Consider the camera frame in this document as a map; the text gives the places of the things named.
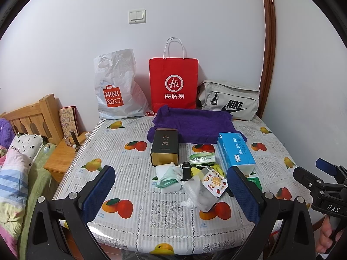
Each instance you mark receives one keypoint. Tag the white wall switch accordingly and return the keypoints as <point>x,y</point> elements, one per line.
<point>137,16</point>

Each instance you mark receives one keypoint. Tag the yellow mesh pouch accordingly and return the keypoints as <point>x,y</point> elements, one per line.
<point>198,168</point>

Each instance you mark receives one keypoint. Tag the green pocket tissue pack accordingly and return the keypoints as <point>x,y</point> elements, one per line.
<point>202,159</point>

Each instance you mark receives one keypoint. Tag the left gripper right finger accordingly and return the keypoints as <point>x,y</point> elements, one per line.
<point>248,195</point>

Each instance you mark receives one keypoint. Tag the purple towel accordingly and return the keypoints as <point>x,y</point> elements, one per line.
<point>193,125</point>

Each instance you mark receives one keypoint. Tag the orange print sachet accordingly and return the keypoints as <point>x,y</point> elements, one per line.
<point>215,183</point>

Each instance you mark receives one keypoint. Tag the dark green tea tin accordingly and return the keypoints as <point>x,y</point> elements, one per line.
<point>165,147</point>

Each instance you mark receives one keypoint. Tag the brown wooden door frame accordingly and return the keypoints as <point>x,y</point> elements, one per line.
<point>269,54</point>

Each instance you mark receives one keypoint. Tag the wooden nightstand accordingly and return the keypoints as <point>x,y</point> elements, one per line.
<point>60,160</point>

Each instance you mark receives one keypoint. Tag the striped pastel bedding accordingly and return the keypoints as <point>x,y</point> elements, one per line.
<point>22,181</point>

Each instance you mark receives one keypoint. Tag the small black stand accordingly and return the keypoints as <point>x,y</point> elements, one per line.
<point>76,146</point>

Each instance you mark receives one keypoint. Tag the white sponge block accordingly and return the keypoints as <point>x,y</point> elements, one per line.
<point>160,171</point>

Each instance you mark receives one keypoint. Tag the person's right hand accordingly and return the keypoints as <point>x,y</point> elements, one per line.
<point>324,242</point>

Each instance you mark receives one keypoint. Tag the purple plush toy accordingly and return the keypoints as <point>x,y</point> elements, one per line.
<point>6,133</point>

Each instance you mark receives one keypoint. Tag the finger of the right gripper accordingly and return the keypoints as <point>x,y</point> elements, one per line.
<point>337,172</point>
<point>311,181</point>

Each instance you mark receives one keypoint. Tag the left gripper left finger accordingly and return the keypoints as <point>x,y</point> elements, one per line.
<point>93,194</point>

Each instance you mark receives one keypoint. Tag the green wet wipe sachet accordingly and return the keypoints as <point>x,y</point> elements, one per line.
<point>254,182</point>

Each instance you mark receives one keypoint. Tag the dotted white pillow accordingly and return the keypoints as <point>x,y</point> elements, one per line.
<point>28,144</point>

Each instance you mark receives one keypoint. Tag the fruit print tablecloth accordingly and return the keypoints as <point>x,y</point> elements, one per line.
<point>138,216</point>

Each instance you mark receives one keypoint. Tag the red Hi paper bag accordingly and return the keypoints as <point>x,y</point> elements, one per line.
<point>173,81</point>

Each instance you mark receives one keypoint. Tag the wooden bed headboard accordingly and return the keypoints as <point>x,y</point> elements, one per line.
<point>41,118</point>

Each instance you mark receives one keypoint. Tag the blue tissue pack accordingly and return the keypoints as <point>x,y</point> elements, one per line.
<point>235,152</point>

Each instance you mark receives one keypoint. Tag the patterned brown book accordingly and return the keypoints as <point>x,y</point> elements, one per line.
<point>68,120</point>

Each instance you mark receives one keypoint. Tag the grey Nike pouch bag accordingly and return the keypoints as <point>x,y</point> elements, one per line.
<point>242,103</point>

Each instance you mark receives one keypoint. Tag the white Miniso plastic bag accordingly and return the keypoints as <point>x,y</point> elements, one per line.
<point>118,94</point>

